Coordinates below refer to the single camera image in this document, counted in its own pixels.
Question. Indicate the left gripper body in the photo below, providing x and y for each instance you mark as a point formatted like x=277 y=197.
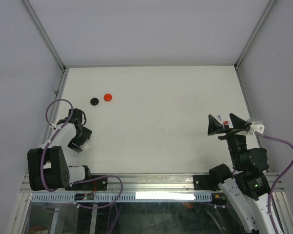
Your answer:
x=80 y=138

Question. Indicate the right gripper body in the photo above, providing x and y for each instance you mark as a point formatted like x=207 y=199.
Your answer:
x=235 y=143

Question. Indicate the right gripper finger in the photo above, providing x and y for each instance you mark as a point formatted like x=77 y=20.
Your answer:
x=238 y=123
x=214 y=126

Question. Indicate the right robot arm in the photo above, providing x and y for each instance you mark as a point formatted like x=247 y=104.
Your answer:
x=248 y=191

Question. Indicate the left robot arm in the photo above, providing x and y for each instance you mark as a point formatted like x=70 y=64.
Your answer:
x=47 y=167

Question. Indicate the black earbud case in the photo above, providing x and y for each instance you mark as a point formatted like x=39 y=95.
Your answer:
x=94 y=101

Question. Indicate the red earbud case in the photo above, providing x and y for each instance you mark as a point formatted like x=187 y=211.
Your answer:
x=108 y=97

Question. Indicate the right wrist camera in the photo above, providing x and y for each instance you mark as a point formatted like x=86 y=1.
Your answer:
x=252 y=127

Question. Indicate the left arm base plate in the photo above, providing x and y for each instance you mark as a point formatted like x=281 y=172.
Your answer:
x=97 y=182

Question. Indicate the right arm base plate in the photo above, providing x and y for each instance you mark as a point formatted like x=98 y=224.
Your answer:
x=204 y=182

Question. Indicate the aluminium mounting rail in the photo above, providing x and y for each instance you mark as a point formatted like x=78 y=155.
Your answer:
x=179 y=183

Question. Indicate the slotted cable duct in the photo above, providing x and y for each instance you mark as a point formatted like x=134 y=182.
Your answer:
x=124 y=197

